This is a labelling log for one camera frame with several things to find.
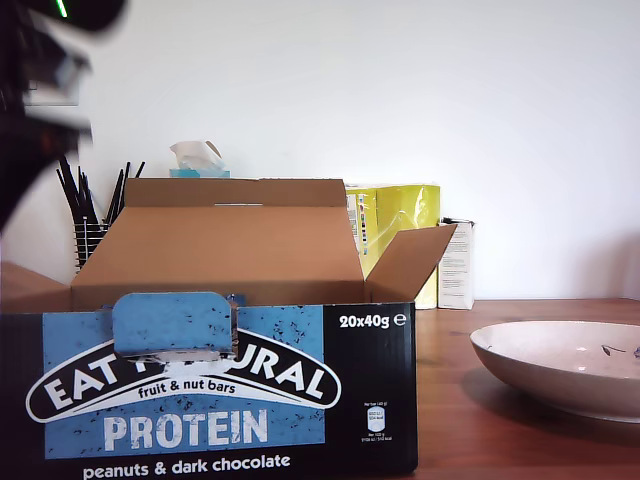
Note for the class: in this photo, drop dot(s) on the light blue cloud tissue box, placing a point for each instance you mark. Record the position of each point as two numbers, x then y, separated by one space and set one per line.
195 155

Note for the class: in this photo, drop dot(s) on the yellow plastic wrapped pack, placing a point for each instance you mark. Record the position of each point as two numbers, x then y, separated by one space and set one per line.
410 210

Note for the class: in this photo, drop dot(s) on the blue black snackbar carton box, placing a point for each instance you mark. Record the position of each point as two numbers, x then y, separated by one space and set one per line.
225 250

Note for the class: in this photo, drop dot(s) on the white printed carton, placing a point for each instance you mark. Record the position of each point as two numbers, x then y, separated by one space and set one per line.
457 270

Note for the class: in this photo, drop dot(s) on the white plate blue flower print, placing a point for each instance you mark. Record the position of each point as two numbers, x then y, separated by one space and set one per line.
550 370

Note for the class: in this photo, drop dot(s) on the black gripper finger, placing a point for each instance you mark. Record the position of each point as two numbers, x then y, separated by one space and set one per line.
12 170
37 172

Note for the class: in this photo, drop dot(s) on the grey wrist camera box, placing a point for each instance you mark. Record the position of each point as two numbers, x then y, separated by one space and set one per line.
75 70

